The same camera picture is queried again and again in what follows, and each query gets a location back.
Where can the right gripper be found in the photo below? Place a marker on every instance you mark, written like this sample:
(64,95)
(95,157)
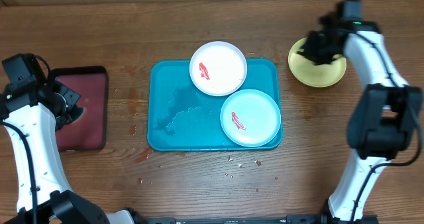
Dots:
(307,50)

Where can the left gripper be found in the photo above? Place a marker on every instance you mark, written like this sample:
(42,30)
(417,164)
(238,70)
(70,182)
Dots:
(71,97)

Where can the green and pink sponge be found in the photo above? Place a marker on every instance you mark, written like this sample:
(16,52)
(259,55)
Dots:
(76,113)

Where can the yellow-green rimmed plate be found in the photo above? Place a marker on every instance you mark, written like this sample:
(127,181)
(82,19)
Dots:
(313,75)

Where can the light blue rimmed plate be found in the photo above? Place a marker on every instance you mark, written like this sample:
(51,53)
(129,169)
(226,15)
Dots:
(251,119)

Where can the white plate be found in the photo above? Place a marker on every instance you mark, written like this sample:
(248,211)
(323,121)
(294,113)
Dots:
(218,68)

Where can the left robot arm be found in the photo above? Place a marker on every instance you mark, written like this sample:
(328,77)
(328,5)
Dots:
(29,114)

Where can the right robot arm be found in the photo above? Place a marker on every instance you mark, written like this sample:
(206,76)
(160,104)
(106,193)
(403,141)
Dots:
(384,129)

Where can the black tray with red water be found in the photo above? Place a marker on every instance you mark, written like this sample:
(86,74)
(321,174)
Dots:
(89,131)

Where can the blue plastic tray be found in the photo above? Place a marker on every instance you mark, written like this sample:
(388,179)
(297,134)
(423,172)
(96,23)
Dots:
(180,117)

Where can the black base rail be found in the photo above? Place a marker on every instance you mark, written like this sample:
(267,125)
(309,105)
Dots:
(289,219)

